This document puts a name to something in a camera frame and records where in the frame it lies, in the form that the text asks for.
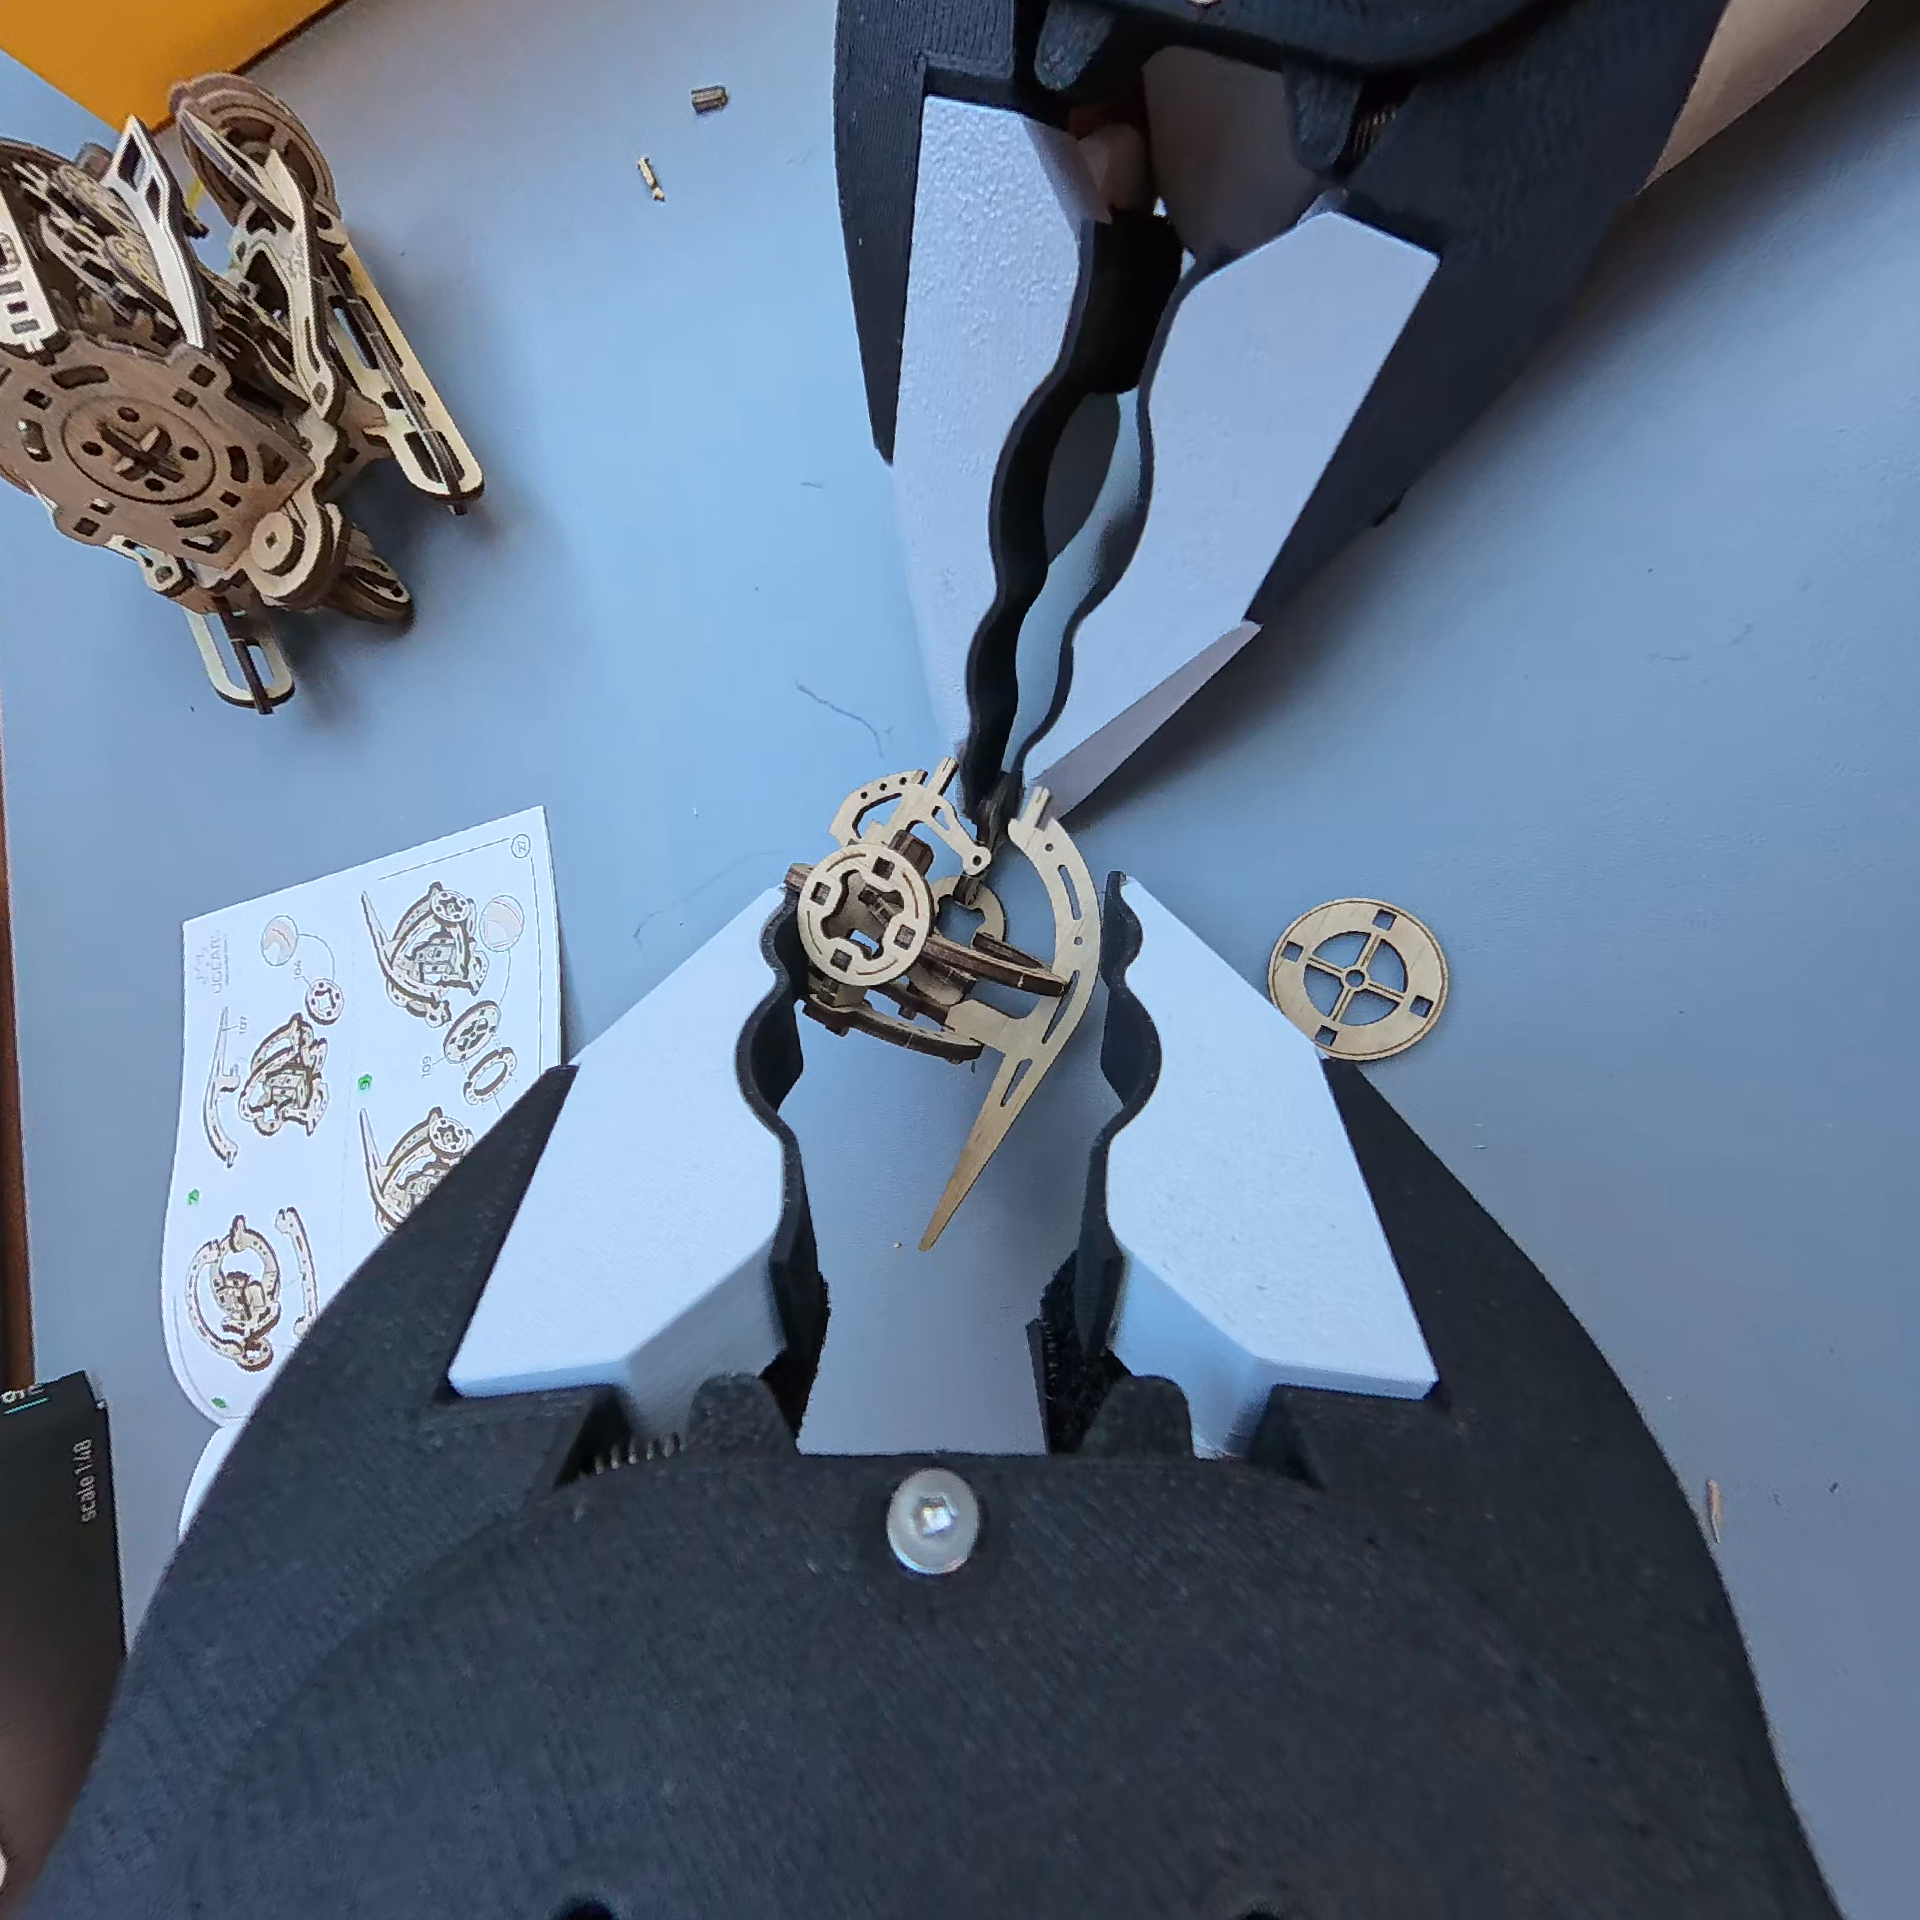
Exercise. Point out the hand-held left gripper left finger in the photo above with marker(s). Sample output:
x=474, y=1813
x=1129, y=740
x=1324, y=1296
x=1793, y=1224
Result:
x=628, y=1200

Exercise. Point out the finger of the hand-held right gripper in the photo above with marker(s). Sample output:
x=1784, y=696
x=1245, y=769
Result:
x=975, y=376
x=1276, y=389

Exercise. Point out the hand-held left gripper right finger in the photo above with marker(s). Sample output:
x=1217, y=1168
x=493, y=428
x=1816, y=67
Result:
x=1260, y=1200

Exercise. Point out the small wooden model assembly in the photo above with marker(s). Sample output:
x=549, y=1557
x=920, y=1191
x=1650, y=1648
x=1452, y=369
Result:
x=1068, y=931

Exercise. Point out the person's right forearm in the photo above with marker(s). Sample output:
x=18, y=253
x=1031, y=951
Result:
x=1799, y=60

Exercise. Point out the black model kit box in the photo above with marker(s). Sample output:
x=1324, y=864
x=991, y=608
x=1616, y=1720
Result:
x=52, y=1529

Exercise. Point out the large wooden mechanical model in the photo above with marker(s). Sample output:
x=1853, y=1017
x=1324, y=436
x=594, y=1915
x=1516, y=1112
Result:
x=135, y=450

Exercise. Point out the person's right hand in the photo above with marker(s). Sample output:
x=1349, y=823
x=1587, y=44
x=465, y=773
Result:
x=1119, y=165

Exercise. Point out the spoked wooden wheel disc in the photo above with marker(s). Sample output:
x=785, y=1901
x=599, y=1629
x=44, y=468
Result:
x=1426, y=948

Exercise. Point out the white assembly instruction booklet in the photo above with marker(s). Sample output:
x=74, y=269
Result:
x=346, y=1050

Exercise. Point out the yellow plastic bin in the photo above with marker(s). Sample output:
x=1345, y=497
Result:
x=148, y=44

